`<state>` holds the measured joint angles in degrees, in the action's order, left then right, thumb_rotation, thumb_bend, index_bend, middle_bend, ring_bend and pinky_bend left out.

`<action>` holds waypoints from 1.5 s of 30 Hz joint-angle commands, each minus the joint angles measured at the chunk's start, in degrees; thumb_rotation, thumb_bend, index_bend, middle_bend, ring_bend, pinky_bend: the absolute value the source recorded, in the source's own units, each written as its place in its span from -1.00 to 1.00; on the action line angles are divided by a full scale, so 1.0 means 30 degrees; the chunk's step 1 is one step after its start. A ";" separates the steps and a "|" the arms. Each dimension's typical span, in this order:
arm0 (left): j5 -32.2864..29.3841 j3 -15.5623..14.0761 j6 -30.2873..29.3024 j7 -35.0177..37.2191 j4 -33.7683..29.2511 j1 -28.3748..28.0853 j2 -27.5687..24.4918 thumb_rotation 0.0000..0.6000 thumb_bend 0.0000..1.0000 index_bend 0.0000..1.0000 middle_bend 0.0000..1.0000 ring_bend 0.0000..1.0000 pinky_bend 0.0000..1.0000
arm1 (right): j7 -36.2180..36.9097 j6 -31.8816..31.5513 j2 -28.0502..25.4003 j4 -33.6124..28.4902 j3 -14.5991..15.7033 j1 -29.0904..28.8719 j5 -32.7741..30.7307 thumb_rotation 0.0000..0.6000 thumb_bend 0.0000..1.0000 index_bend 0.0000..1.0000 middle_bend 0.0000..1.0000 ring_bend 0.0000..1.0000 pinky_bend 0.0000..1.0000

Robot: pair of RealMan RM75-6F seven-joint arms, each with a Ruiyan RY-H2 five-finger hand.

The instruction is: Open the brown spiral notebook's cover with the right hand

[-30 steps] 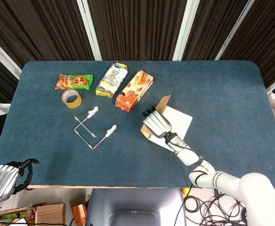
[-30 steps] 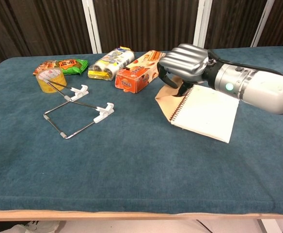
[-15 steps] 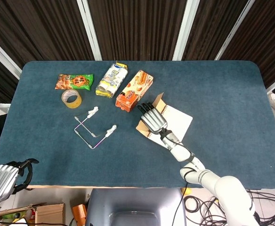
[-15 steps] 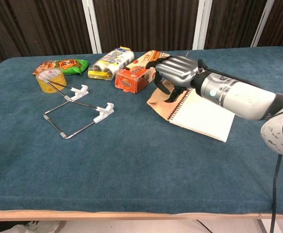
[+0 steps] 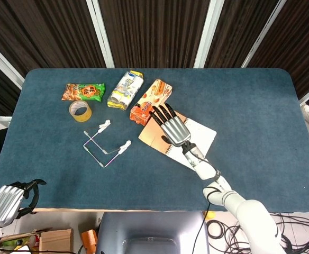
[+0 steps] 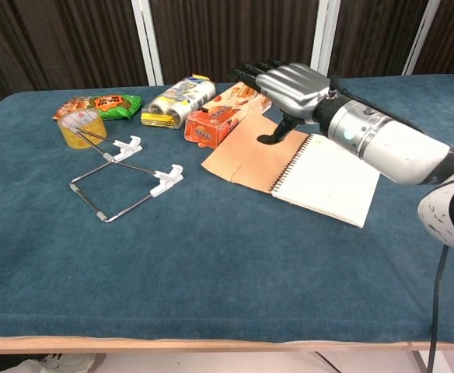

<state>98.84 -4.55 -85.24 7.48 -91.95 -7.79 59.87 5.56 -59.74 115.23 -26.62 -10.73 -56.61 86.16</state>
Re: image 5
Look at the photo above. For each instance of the small yellow object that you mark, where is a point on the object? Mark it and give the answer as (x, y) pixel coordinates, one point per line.
(209, 215)

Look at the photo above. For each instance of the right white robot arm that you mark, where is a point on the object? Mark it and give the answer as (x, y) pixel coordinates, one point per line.
(231, 195)

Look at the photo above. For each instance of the green yellow package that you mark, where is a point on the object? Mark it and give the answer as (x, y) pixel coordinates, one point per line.
(19, 241)

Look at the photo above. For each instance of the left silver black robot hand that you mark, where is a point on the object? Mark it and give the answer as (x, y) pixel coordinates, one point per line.
(5, 202)

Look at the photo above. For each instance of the green orange snack bag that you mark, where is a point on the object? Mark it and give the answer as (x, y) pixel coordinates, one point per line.
(83, 92)

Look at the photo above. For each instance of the orange biscuit box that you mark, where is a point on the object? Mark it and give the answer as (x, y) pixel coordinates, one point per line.
(150, 101)

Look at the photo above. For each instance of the white yellow roll pack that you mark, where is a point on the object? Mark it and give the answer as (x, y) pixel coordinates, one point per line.
(126, 89)

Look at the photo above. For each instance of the grey robot base body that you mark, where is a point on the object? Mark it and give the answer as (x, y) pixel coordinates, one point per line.
(152, 232)

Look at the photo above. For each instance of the brown kraft spiral notebook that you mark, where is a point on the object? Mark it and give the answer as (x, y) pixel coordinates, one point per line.
(181, 137)

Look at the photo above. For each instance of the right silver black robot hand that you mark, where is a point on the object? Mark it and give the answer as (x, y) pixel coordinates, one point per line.
(171, 124)

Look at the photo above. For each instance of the orange plastic object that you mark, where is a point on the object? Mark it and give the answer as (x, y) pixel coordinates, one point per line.
(89, 240)

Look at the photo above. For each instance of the brown cardboard box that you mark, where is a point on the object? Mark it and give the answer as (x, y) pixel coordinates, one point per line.
(56, 240)

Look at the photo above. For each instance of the blue felt table mat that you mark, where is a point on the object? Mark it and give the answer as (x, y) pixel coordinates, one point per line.
(91, 172)

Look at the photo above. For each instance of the clear packing tape roll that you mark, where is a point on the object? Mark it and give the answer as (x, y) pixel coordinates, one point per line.
(80, 111)

